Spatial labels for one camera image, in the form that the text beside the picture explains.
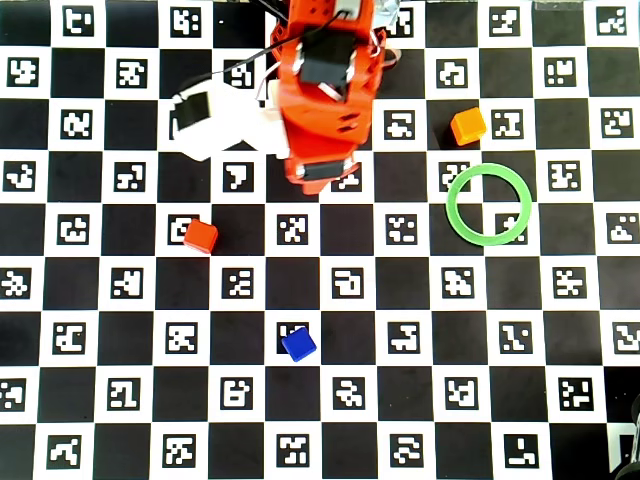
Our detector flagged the orange cube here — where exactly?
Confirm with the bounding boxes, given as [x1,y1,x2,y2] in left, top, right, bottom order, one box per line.
[449,107,488,146]

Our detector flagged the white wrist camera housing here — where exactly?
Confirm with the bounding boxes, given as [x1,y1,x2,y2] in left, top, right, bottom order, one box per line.
[169,79,292,162]

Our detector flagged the red cube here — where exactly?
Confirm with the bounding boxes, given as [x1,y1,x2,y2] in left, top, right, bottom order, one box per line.
[183,219,220,255]

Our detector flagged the green ring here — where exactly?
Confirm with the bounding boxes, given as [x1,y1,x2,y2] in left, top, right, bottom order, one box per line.
[444,163,533,247]

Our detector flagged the thin black camera cable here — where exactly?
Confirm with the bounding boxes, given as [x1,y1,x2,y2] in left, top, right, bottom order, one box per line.
[172,12,346,101]

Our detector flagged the blue cube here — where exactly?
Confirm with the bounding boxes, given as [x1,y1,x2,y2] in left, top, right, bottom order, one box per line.
[280,327,318,362]

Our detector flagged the black white marker mat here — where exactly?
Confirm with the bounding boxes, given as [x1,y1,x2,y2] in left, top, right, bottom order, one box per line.
[0,0,640,480]

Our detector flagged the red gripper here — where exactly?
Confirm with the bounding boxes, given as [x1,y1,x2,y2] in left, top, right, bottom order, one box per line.
[277,82,376,197]

